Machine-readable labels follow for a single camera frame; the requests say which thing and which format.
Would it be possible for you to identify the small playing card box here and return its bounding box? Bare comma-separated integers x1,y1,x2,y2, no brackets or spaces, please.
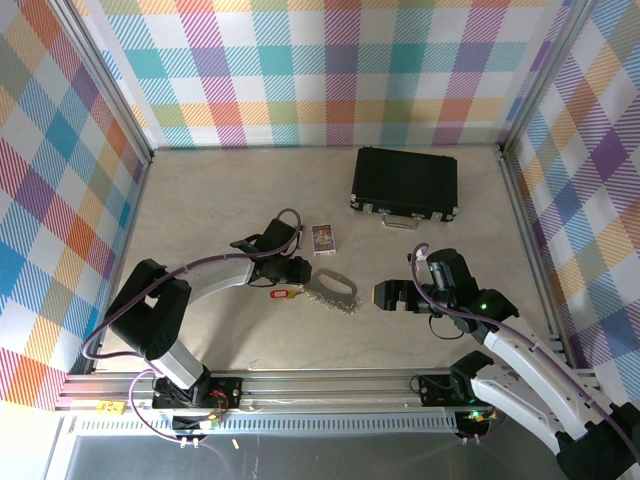
310,223,337,257

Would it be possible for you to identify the grey metal sheet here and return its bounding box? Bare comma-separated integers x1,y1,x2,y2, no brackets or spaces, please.
64,433,601,480

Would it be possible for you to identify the aluminium side rail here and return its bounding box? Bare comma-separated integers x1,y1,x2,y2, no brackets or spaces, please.
92,152,154,376
497,144,581,374

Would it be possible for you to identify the long aluminium base rail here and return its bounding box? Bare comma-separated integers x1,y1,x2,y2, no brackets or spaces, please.
58,367,601,417

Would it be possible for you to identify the black case with metal handle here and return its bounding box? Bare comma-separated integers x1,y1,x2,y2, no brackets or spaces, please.
348,146,460,232

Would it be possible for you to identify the perforated grey cable duct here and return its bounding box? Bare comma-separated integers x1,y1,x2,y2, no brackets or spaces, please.
79,412,459,435

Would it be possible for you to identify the aluminium frame post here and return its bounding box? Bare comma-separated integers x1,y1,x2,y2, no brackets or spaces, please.
47,0,155,164
497,0,599,161

